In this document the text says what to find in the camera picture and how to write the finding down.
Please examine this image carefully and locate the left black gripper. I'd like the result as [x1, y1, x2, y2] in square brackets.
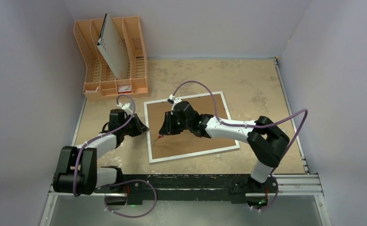
[121, 114, 148, 137]

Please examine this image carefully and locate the white picture frame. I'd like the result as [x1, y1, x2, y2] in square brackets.
[144, 91, 241, 164]

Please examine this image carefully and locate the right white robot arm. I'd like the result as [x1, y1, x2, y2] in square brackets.
[159, 101, 290, 192]

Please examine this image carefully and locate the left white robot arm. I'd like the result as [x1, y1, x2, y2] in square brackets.
[53, 109, 149, 196]

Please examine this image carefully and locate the small red white box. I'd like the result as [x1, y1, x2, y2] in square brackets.
[117, 85, 132, 94]

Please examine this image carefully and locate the orange plastic file organizer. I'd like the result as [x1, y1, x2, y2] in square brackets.
[73, 14, 149, 102]

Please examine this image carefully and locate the white board in organizer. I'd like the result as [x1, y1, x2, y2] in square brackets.
[97, 13, 129, 80]

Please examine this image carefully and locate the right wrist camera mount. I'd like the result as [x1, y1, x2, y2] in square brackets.
[167, 94, 182, 110]

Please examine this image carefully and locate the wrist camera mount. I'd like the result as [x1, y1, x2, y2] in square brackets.
[167, 94, 182, 110]
[118, 102, 136, 115]

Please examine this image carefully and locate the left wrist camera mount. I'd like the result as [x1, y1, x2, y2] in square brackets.
[118, 102, 136, 115]

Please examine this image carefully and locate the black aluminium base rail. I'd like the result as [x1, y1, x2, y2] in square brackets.
[90, 174, 323, 208]

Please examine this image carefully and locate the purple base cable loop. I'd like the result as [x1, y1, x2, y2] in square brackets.
[104, 181, 159, 219]

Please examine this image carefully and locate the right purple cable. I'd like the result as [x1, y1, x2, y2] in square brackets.
[169, 81, 309, 213]

